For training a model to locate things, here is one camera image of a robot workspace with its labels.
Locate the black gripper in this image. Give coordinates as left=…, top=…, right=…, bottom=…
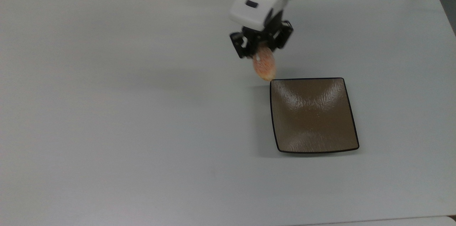
left=229, top=10, right=294, bottom=59

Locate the square brown ceramic plate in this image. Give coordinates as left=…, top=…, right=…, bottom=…
left=269, top=77, right=360, bottom=154

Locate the orange sugared bread roll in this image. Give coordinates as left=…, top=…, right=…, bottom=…
left=252, top=43, right=277, bottom=82

